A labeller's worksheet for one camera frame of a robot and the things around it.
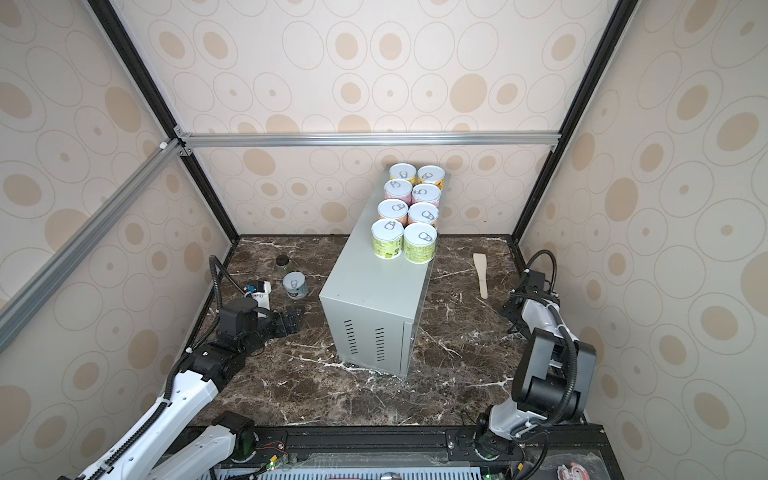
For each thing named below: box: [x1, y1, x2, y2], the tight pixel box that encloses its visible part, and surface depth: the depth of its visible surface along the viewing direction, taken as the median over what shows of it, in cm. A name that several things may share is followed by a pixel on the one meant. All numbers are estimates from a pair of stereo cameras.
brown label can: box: [377, 198, 409, 227], surface depth 73 cm
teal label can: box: [282, 271, 309, 300], surface depth 102 cm
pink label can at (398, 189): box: [384, 178, 413, 206], surface depth 78 cm
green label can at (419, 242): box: [403, 222, 437, 264], surface depth 67 cm
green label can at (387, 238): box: [371, 218, 404, 260], surface depth 68 cm
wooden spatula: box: [473, 253, 488, 299], surface depth 111 cm
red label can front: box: [407, 202, 440, 225], surface depth 71 cm
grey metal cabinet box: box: [319, 169, 434, 379], surface depth 66 cm
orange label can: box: [417, 165, 446, 190], surface depth 82 cm
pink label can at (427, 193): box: [412, 183, 441, 207], surface depth 77 cm
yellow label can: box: [389, 163, 417, 186], surface depth 83 cm
